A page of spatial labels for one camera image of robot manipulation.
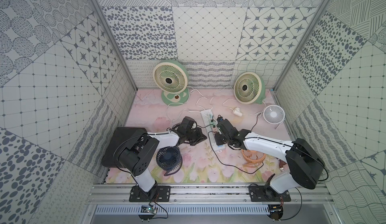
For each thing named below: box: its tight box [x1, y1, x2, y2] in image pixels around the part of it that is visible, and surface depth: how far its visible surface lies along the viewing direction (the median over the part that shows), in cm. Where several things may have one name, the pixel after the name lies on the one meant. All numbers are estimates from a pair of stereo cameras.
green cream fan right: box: [233, 71, 266, 105], surface depth 105 cm
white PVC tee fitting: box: [232, 106, 243, 117], surface depth 106 cm
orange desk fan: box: [241, 149, 267, 168], surface depth 80 cm
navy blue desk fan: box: [155, 145, 183, 177], surface depth 80 cm
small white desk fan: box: [262, 104, 285, 125], surface depth 97 cm
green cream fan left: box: [152, 60, 190, 107], surface depth 95 cm
